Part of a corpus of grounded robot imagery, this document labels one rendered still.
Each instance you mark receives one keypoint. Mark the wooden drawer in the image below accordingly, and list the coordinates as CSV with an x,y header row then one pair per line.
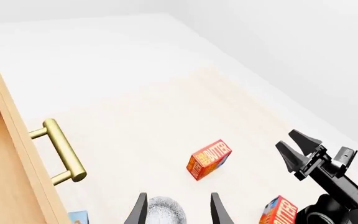
x,y
2,168

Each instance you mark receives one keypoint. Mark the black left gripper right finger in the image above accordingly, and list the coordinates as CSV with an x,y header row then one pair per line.
x,y
220,214

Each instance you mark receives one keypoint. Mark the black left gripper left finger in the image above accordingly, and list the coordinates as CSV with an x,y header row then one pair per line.
x,y
139,213

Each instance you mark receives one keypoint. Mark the small blue printed box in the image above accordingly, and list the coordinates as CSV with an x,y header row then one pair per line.
x,y
79,217

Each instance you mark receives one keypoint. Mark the red butter box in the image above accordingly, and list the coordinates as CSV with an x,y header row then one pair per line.
x,y
208,161
280,212

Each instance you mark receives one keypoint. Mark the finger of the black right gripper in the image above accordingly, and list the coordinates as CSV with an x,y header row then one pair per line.
x,y
306,142
291,157

